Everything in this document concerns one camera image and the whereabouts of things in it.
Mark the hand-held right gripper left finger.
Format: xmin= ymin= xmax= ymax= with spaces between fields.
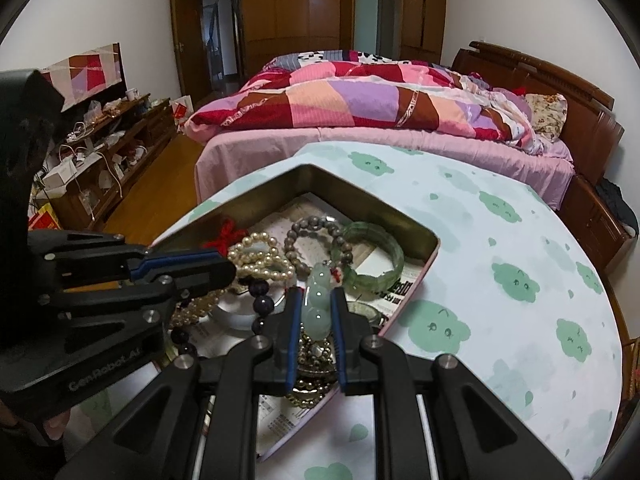
xmin=55 ymin=290 xmax=305 ymax=480

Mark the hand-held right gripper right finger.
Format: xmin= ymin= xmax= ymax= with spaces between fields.
xmin=330 ymin=289 xmax=573 ymax=480

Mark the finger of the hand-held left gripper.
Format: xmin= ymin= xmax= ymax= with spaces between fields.
xmin=50 ymin=260 xmax=236 ymax=328
xmin=30 ymin=232 xmax=221 ymax=288

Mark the pale jade pendant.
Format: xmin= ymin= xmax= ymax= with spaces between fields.
xmin=299 ymin=262 xmax=346 ymax=336

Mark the dark bead bracelet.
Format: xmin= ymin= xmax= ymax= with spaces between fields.
xmin=167 ymin=280 xmax=276 ymax=356

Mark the pale jade bangle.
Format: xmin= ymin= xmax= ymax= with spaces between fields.
xmin=207 ymin=287 xmax=273 ymax=331

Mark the red knot tassel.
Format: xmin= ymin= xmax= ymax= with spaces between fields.
xmin=202 ymin=217 xmax=243 ymax=251

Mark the pearl bracelet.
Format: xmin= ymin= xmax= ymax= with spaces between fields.
xmin=170 ymin=232 xmax=296 ymax=333

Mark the gold bead necklace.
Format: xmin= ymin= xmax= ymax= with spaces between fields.
xmin=285 ymin=335 xmax=341 ymax=408

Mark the pink tin box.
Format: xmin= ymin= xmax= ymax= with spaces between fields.
xmin=147 ymin=162 xmax=442 ymax=461

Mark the person's left hand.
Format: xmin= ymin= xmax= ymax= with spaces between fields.
xmin=0 ymin=395 xmax=68 ymax=448

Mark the white box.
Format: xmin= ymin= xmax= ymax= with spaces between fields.
xmin=42 ymin=157 xmax=101 ymax=186

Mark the red box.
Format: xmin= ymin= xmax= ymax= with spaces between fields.
xmin=27 ymin=202 xmax=63 ymax=231

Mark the green jade bangle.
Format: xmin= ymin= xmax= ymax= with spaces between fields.
xmin=340 ymin=221 xmax=405 ymax=292

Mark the red and white cover cloth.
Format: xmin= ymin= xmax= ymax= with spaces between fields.
xmin=40 ymin=42 xmax=123 ymax=111

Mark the pink bed sheet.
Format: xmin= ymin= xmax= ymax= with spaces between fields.
xmin=194 ymin=127 xmax=575 ymax=211

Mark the wooden cabinet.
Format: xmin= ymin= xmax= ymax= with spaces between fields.
xmin=30 ymin=92 xmax=181 ymax=233

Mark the red and white paper bag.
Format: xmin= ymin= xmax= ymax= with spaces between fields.
xmin=170 ymin=95 xmax=195 ymax=126

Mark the patchwork quilt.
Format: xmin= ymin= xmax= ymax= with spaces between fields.
xmin=182 ymin=49 xmax=546 ymax=156

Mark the wooden nightstand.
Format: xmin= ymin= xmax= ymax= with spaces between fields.
xmin=560 ymin=175 xmax=640 ymax=273

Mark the wooden wardrobe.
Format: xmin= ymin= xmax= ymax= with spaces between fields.
xmin=170 ymin=0 xmax=448 ymax=106

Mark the floral pillow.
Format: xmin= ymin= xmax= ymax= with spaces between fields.
xmin=524 ymin=92 xmax=568 ymax=142

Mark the dark clothing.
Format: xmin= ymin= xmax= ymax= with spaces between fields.
xmin=595 ymin=177 xmax=640 ymax=238

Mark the wooden headboard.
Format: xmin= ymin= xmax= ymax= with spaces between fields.
xmin=450 ymin=40 xmax=626 ymax=191

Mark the grey bead bracelet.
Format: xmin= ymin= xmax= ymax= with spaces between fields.
xmin=284 ymin=215 xmax=357 ymax=266

